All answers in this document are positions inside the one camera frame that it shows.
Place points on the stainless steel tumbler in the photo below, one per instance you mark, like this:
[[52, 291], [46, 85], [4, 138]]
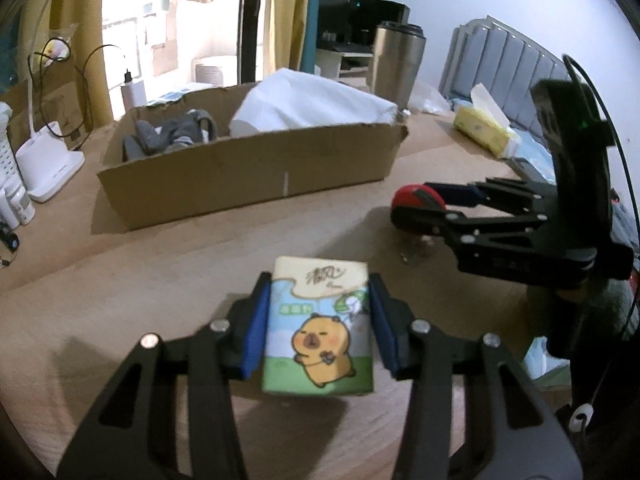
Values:
[[395, 65]]

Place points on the cartoon printed tissue pack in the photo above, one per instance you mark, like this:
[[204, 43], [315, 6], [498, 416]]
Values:
[[315, 320]]

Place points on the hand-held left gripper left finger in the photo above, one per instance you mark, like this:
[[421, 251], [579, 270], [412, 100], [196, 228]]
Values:
[[255, 320]]

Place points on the teal curtain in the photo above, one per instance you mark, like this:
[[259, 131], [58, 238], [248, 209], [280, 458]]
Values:
[[320, 10], [7, 60]]

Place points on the white pill bottle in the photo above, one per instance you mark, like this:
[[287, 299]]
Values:
[[20, 205]]

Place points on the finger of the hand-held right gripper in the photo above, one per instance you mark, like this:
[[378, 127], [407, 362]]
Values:
[[460, 195], [480, 227]]

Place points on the white desk lamp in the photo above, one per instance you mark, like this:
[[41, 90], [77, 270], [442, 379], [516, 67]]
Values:
[[47, 165]]

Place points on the red and black round object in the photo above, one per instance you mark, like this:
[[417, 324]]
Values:
[[415, 197]]

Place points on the brown paper bag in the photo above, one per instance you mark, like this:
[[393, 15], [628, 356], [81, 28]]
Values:
[[65, 100]]

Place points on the yellow curtain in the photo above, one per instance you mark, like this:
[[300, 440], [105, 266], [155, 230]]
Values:
[[97, 85], [285, 15]]

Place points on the white power strip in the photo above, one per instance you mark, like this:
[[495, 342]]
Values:
[[170, 96]]

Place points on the clear plastic piece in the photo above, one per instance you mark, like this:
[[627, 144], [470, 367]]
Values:
[[417, 252]]

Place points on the white balcony appliance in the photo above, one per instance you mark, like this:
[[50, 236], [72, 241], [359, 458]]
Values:
[[212, 70]]

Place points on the yellow tissue pack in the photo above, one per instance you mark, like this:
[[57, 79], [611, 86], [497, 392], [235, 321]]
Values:
[[482, 127]]

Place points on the black door frame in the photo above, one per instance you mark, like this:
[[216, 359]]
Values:
[[252, 20]]

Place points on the small yellow toy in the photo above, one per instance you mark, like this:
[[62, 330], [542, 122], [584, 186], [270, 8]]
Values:
[[56, 50]]

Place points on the black monitor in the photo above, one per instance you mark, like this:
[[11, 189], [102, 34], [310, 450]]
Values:
[[375, 15]]

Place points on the cardboard box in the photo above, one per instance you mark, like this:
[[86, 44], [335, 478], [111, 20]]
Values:
[[250, 180]]

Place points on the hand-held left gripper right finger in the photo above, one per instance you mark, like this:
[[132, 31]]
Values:
[[382, 320]]

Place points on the white charger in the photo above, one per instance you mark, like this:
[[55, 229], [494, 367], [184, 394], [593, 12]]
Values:
[[134, 95]]

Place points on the grey padded headboard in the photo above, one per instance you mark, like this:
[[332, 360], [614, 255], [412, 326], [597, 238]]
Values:
[[500, 55]]

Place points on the dark grey cloth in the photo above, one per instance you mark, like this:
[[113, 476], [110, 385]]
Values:
[[175, 132]]

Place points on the white computer desk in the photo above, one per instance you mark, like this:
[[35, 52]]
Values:
[[330, 60]]

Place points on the black flashlight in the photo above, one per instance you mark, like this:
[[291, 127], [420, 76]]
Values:
[[9, 237]]

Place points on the white towel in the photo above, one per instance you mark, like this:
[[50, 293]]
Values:
[[310, 100]]

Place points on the clear plastic wrapper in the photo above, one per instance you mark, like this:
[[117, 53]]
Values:
[[430, 100]]

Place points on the white perforated basket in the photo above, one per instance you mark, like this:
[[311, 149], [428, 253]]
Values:
[[7, 150]]

